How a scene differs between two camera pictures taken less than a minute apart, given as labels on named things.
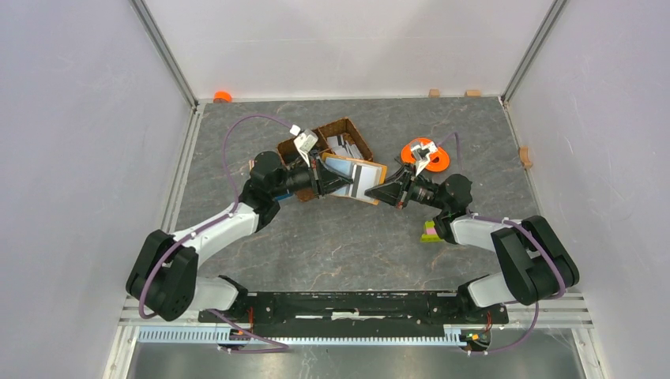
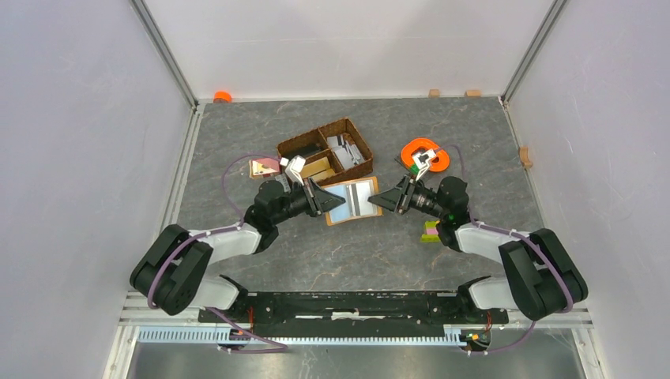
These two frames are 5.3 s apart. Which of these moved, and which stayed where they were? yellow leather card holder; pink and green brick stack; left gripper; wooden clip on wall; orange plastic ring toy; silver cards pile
Moved: yellow leather card holder; left gripper
Stayed: wooden clip on wall; pink and green brick stack; silver cards pile; orange plastic ring toy
